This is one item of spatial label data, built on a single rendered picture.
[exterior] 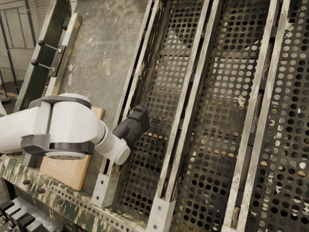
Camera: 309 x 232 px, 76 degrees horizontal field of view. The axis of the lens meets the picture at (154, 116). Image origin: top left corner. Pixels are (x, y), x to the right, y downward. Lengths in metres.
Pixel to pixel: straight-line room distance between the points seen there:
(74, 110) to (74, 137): 0.06
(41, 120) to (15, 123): 0.05
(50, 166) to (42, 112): 0.79
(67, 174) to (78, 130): 0.71
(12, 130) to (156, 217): 0.54
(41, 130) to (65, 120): 0.05
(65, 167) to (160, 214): 0.58
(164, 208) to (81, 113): 0.47
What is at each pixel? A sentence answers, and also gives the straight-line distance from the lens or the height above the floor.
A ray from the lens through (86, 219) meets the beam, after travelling 1.01.
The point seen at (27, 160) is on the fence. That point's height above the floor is 0.92.
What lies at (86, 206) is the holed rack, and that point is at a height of 0.89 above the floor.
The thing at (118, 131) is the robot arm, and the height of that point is 1.29.
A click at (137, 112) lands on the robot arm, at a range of 0.77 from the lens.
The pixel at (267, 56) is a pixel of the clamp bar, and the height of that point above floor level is 1.51.
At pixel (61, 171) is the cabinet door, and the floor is 0.93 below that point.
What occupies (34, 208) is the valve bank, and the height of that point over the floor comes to 0.74.
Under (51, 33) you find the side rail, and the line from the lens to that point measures 1.61.
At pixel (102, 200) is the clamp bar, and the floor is 0.95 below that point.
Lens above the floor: 1.56
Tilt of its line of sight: 21 degrees down
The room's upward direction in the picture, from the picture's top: straight up
